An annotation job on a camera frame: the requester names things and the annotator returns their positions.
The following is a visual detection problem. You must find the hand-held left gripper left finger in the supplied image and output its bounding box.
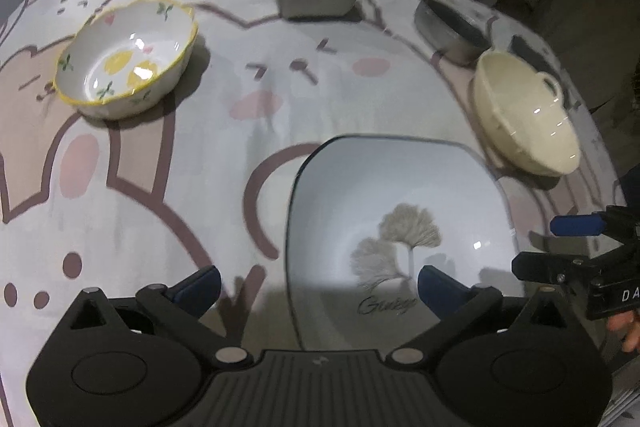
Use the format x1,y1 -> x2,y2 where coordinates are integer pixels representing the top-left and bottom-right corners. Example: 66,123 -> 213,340
52,264 -> 253,369

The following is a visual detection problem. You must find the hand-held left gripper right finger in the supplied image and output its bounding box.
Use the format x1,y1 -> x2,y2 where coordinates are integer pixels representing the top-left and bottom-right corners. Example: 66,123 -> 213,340
385,264 -> 590,369

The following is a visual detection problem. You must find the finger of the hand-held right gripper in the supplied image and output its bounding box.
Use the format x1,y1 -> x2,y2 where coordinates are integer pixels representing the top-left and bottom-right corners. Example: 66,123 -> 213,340
512,242 -> 640,289
550,206 -> 640,242

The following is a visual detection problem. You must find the white square leaf-print plate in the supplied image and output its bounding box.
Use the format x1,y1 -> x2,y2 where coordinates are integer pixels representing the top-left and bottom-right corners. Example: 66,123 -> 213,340
284,134 -> 525,353

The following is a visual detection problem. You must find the cream bowl with handles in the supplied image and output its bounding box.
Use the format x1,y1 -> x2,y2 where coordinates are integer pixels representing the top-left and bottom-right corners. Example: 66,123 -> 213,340
472,49 -> 582,178

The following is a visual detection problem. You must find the round metal bowl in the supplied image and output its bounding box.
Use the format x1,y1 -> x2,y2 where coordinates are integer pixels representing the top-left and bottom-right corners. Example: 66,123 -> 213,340
414,0 -> 493,66

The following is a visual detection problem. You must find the yellow-rimmed floral bowl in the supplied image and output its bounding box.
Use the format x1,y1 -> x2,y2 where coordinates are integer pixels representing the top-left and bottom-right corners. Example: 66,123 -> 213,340
53,0 -> 199,120

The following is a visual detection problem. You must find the person's right hand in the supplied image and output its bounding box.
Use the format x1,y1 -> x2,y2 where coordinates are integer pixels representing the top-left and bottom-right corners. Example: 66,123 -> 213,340
606,309 -> 640,354

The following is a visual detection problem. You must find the bear-print tablecloth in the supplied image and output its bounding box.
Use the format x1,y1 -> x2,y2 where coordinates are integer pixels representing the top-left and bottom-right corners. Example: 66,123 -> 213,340
0,0 -> 632,427

